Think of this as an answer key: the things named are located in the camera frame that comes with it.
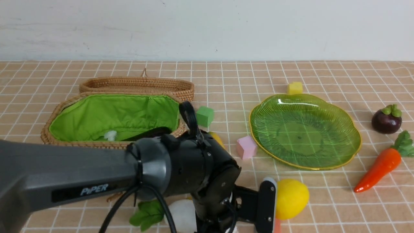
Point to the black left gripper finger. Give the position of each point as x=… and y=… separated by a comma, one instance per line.
x=266, y=205

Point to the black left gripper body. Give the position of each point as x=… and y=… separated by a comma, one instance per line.
x=221, y=204

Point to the yellow toy lemon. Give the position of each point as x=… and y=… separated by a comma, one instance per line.
x=293, y=196

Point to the white toy radish green leaves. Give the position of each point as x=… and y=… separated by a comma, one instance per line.
x=151, y=213

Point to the yellow toy banana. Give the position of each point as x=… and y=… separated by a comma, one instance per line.
x=217, y=138

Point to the orange toy carrot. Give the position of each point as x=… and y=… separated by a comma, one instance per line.
x=387, y=161

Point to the dark purple toy mangosteen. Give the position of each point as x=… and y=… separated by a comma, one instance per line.
x=387, y=120

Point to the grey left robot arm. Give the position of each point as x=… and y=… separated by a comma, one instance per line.
x=36, y=177

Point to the orange foam cube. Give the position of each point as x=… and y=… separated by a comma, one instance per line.
x=277, y=226

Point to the pink foam cube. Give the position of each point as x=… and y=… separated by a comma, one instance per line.
x=246, y=147

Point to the green glass leaf plate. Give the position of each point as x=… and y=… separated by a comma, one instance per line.
x=304, y=132

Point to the green foam cube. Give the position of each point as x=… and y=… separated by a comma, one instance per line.
x=205, y=116

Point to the yellow foam cube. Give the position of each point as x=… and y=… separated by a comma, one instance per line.
x=295, y=88

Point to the woven wicker basket lid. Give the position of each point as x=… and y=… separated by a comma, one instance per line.
x=183, y=90

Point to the woven wicker basket green lining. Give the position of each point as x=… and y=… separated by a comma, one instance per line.
x=112, y=120

